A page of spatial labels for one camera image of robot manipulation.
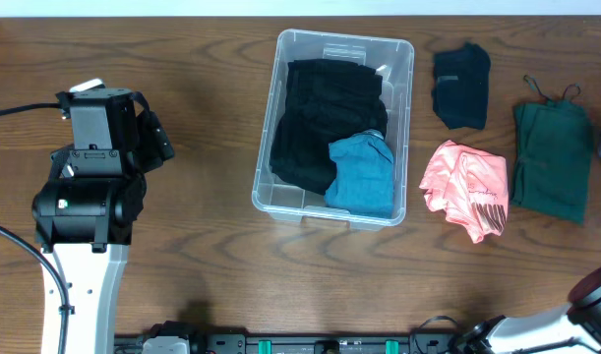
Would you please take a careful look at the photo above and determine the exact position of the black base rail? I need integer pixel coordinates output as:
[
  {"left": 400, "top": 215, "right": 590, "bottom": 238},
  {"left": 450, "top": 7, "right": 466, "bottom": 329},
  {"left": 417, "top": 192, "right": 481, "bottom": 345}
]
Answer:
[{"left": 112, "top": 321, "right": 456, "bottom": 354}]

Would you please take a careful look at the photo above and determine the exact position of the pink printed shirt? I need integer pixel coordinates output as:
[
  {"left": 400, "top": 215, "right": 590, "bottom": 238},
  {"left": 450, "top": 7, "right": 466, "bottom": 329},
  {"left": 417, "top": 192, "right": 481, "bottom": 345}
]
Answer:
[{"left": 419, "top": 140, "right": 509, "bottom": 244}]

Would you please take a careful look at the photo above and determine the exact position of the small black folded garment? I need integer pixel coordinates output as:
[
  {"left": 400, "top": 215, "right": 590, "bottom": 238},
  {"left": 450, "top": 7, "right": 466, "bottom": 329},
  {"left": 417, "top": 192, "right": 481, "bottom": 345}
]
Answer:
[{"left": 431, "top": 42, "right": 491, "bottom": 130}]

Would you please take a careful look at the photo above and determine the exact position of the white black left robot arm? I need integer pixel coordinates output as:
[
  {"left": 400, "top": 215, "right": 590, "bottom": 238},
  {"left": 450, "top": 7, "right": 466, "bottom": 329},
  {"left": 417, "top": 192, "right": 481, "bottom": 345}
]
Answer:
[{"left": 32, "top": 85, "right": 174, "bottom": 353}]

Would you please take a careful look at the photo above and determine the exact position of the blue cloth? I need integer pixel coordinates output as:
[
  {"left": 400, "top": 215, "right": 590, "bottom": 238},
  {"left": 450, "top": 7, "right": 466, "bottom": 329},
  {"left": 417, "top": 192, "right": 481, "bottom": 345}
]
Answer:
[{"left": 325, "top": 129, "right": 394, "bottom": 218}]

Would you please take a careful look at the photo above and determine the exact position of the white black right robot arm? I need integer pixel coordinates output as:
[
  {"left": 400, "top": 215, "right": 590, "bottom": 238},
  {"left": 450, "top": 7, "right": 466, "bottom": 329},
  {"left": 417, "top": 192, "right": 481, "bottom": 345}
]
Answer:
[{"left": 444, "top": 128, "right": 601, "bottom": 353}]

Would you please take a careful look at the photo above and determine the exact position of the clear plastic storage bin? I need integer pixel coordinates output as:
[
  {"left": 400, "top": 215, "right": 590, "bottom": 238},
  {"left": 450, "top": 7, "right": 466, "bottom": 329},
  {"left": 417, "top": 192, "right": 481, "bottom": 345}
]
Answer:
[{"left": 252, "top": 29, "right": 415, "bottom": 231}]

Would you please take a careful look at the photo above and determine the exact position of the large black garment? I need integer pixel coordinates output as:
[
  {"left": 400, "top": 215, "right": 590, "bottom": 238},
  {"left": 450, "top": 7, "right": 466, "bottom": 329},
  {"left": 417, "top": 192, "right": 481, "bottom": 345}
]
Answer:
[{"left": 270, "top": 59, "right": 388, "bottom": 195}]

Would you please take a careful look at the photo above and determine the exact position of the dark green camisole top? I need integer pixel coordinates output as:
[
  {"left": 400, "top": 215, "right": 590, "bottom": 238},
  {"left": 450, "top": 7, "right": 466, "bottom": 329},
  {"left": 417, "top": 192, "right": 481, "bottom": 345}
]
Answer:
[{"left": 510, "top": 75, "right": 594, "bottom": 224}]

